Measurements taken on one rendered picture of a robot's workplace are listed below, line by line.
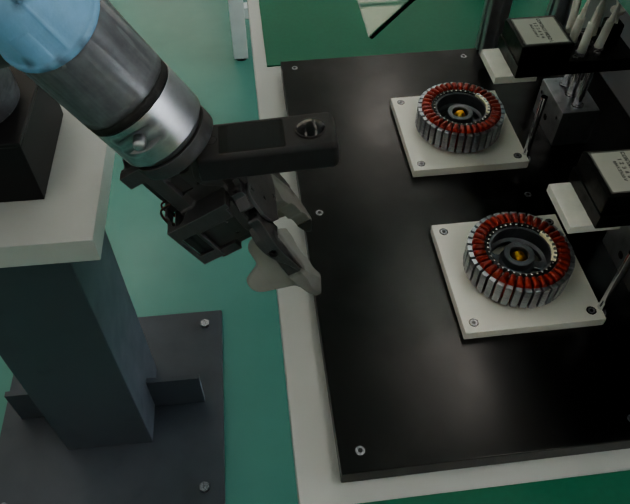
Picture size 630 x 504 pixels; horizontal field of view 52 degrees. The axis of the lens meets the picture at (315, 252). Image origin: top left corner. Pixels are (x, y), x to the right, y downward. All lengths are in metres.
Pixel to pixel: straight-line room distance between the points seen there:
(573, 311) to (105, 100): 0.50
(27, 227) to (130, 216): 1.05
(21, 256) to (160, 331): 0.79
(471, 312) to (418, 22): 0.61
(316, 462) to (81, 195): 0.46
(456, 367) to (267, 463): 0.83
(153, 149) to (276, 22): 0.69
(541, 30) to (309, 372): 0.48
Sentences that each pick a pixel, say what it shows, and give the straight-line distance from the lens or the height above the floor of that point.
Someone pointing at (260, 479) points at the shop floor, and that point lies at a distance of 1.44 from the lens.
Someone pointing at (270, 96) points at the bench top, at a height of 0.75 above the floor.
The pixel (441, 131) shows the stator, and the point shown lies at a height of 0.81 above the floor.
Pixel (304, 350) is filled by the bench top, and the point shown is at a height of 0.75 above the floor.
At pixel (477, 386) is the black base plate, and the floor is 0.77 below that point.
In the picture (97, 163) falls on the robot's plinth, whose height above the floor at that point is 0.75.
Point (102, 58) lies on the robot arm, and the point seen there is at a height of 1.10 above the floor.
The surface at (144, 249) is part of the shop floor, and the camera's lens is 1.81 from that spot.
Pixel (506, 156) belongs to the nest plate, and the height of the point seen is 0.78.
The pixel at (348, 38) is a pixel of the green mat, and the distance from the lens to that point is 1.12.
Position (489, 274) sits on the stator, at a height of 0.81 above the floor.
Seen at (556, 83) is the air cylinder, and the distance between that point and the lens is 0.94.
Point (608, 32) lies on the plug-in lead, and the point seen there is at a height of 0.92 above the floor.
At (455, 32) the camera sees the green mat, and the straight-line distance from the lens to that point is 1.16.
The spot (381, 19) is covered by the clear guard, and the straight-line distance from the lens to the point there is 0.63.
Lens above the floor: 1.34
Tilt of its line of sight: 50 degrees down
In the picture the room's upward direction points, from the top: straight up
